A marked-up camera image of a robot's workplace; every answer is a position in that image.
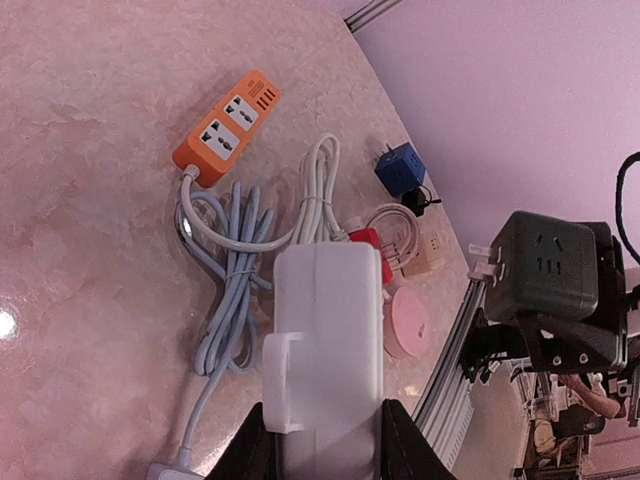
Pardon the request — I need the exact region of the white coiled cable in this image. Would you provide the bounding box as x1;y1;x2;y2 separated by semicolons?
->
177;132;351;251

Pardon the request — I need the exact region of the blue cube adapter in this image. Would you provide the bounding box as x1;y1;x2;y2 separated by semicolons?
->
374;142;426;198

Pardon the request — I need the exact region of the black charger plug with cable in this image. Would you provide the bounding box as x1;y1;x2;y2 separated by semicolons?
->
401;186;442;217

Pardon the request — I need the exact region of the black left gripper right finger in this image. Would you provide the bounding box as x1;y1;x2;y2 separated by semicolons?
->
381;399;455;480

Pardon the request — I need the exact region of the long white power strip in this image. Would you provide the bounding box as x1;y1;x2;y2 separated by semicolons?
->
261;242;384;479

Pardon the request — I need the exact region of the pink white hub cable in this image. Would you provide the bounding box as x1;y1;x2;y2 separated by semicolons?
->
344;201;424;281

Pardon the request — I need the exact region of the pink round socket hub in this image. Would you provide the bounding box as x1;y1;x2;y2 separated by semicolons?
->
383;286;429;359

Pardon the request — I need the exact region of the orange power strip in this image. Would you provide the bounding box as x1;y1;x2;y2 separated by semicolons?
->
172;70;281;188

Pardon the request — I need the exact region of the light blue coiled cable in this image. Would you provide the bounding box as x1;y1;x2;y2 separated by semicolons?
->
144;180;279;480

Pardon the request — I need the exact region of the dark green cube adapter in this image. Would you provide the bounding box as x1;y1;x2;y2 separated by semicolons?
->
468;211;599;323

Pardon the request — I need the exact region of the red cube socket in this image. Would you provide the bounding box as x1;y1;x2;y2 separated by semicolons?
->
347;226;396;286

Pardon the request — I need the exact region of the aluminium front rail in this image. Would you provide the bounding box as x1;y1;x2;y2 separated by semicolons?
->
412;280;485;469

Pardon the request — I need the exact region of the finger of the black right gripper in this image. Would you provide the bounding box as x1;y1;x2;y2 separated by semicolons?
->
514;222;630;373

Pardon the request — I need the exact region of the beige cube adapter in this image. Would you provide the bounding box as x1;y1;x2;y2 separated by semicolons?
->
401;230;446;278

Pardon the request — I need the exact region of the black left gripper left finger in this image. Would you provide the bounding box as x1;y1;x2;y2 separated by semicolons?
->
209;402;275;480

